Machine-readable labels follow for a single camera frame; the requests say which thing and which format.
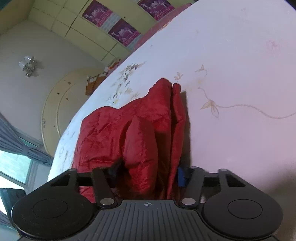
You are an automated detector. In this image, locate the red puffer jacket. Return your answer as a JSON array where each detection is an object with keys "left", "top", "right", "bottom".
[{"left": 72, "top": 78, "right": 186, "bottom": 200}]

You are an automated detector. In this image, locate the window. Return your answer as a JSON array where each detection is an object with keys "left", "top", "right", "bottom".
[{"left": 1, "top": 151, "right": 38, "bottom": 193}]

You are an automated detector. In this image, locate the cream curved headboard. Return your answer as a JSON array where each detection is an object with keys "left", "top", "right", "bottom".
[{"left": 41, "top": 68, "right": 103, "bottom": 156}]

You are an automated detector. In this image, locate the grey blue curtain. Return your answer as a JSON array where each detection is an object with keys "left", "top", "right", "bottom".
[{"left": 1, "top": 114, "right": 53, "bottom": 166}]

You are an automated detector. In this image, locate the white floral bed sheet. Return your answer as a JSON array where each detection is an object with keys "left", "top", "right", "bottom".
[{"left": 47, "top": 0, "right": 296, "bottom": 200}]

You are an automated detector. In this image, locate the pink quilted blanket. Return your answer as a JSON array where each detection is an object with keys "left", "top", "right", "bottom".
[{"left": 133, "top": 3, "right": 192, "bottom": 51}]

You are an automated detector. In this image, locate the purple poster lower left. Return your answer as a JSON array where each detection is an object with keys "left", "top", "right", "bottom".
[{"left": 108, "top": 19, "right": 140, "bottom": 47}]

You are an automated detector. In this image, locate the purple poster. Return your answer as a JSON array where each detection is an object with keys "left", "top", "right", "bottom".
[
  {"left": 137, "top": 0, "right": 175, "bottom": 21},
  {"left": 82, "top": 1, "right": 113, "bottom": 27},
  {"left": 108, "top": 19, "right": 140, "bottom": 47}
]

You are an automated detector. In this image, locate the cream yellow wardrobe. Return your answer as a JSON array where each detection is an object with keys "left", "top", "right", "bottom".
[{"left": 1, "top": 1, "right": 194, "bottom": 65}]

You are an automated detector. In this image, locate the purple poster upper left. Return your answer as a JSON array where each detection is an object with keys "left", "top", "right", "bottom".
[{"left": 82, "top": 1, "right": 113, "bottom": 27}]

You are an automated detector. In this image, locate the purple poster upper right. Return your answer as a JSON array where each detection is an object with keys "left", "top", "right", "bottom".
[{"left": 137, "top": 0, "right": 175, "bottom": 21}]

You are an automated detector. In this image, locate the wall lamp fixture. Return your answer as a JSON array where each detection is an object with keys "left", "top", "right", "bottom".
[{"left": 18, "top": 55, "right": 38, "bottom": 78}]

